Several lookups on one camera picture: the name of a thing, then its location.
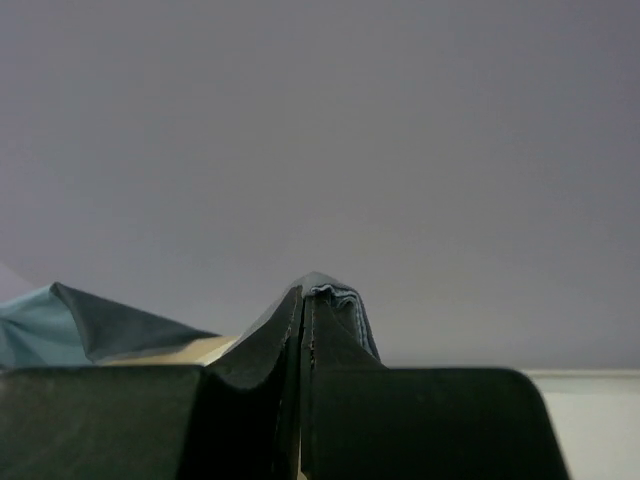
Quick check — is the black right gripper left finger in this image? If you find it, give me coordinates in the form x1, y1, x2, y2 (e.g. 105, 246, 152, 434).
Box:
1, 287, 303, 479

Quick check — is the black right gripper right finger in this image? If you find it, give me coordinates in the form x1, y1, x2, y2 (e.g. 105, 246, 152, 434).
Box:
301, 295, 569, 480

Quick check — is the striped blue beige cloth placemat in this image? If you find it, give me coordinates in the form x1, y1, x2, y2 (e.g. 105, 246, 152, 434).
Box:
0, 271, 384, 370

